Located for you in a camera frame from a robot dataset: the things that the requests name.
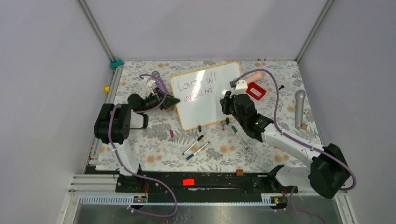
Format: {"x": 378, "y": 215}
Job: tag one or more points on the white cable duct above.
{"x": 141, "y": 200}

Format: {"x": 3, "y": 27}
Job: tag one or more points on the teal corner clamp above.
{"x": 116, "y": 64}

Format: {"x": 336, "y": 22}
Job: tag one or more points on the red label sticker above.
{"x": 188, "y": 182}

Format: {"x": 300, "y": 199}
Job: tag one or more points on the small wooden cube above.
{"x": 304, "y": 126}

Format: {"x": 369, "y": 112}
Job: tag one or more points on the green cap marker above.
{"x": 239, "y": 137}

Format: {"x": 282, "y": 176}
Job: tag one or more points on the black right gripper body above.
{"x": 229, "y": 108}

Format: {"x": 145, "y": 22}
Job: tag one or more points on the floral table mat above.
{"x": 157, "y": 151}

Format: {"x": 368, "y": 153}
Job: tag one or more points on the blue cap whiteboard marker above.
{"x": 200, "y": 149}

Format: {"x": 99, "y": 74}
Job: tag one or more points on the purple glitter microphone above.
{"x": 159, "y": 82}

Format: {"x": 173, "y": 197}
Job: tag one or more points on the yellow framed whiteboard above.
{"x": 199, "y": 105}

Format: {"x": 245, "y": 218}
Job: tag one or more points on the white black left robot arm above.
{"x": 115, "y": 121}

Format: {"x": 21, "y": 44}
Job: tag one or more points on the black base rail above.
{"x": 165, "y": 186}

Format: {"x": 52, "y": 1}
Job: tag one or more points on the silver microphone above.
{"x": 299, "y": 108}

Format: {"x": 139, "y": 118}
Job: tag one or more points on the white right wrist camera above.
{"x": 239, "y": 87}

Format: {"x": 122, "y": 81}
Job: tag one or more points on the orange brown cylinder block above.
{"x": 239, "y": 172}

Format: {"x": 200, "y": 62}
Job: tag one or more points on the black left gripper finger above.
{"x": 170, "y": 100}
{"x": 165, "y": 106}

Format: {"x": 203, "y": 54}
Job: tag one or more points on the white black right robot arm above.
{"x": 325, "y": 168}

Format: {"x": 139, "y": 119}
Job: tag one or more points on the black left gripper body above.
{"x": 154, "y": 100}

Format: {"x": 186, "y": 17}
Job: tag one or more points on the black cap whiteboard marker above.
{"x": 194, "y": 143}

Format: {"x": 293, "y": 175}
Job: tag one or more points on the red plastic tray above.
{"x": 255, "y": 91}

